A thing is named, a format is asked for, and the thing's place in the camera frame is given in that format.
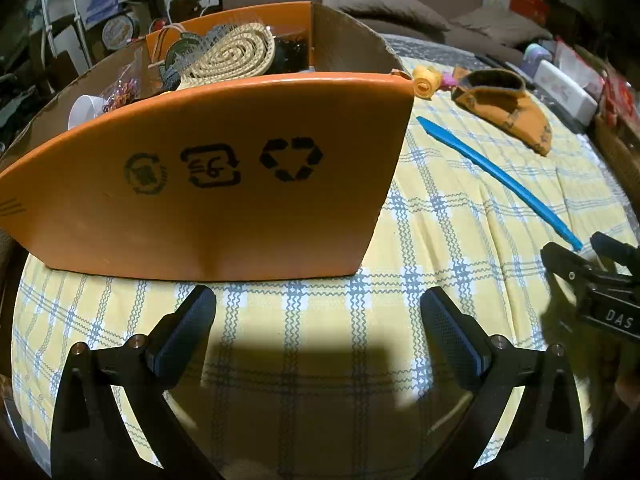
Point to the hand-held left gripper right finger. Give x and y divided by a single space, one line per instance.
450 332

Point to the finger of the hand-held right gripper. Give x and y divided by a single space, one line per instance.
565 265
620 257

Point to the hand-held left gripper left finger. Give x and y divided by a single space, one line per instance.
187 330

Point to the blue plastic stick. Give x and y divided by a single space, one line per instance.
500 170

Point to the orange cardboard box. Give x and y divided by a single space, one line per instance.
225 210

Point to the yellow hair roller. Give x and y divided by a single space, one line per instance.
425 80

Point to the bag of colourful rubber bands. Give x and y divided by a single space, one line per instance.
122 92

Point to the beige spiral hairbrush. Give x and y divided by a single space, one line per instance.
230 57

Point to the dark green round hairbrush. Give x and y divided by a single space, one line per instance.
180 52

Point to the black hair accessory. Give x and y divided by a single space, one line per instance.
290 52

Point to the wicker basket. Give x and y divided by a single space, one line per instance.
617 145

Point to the yellow plaid cloth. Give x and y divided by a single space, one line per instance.
450 210

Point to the pile of red packets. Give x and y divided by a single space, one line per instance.
617 95

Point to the white tissue box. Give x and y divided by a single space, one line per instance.
565 87

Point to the pastel lidded container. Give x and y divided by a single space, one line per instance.
535 55

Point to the small brown cushion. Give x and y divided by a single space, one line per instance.
500 25

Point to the red box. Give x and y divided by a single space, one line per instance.
527 1

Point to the round metal tin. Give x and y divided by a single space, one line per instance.
119 31

